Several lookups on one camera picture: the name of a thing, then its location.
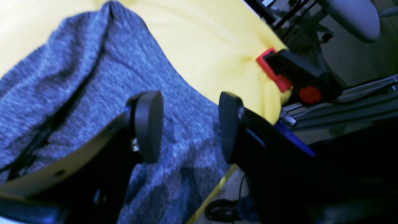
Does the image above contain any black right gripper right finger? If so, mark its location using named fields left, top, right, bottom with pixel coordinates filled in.
left=219, top=92, right=397, bottom=224

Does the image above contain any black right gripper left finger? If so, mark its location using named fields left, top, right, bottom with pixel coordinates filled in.
left=1, top=90, right=164, bottom=224

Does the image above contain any grey long-sleeve shirt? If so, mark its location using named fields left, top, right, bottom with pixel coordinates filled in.
left=0, top=0, right=234, bottom=224

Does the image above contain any red black clamp right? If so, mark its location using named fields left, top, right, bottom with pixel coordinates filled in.
left=256, top=47, right=344, bottom=106

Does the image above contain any yellow table cloth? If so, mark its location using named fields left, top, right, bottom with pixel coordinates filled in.
left=1, top=0, right=289, bottom=224

